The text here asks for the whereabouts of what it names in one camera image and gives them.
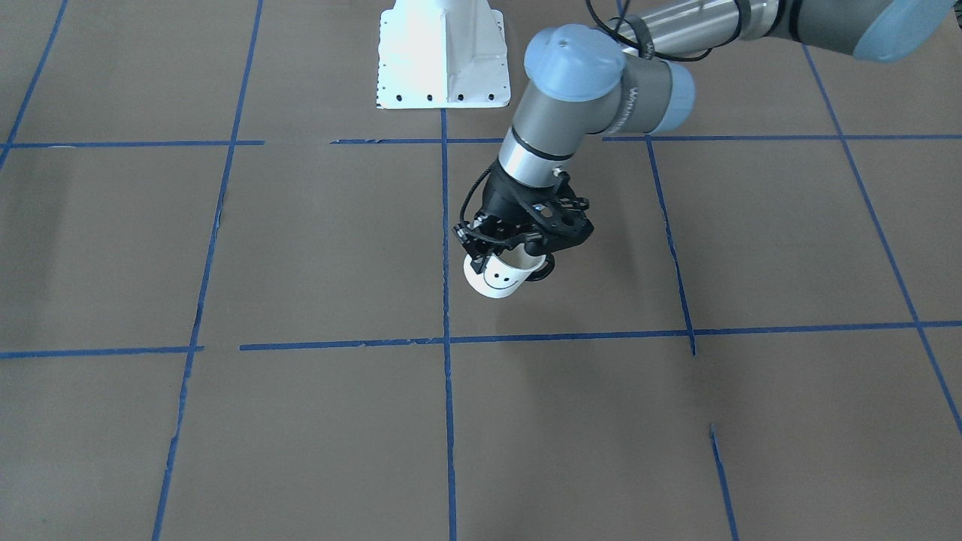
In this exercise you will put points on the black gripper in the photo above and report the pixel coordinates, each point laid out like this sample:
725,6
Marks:
502,200

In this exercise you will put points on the white smiley face mug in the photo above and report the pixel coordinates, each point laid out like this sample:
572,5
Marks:
498,276

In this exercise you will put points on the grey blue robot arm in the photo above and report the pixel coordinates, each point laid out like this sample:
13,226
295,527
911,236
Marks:
629,75

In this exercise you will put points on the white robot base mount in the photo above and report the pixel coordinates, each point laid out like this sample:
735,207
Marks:
442,55

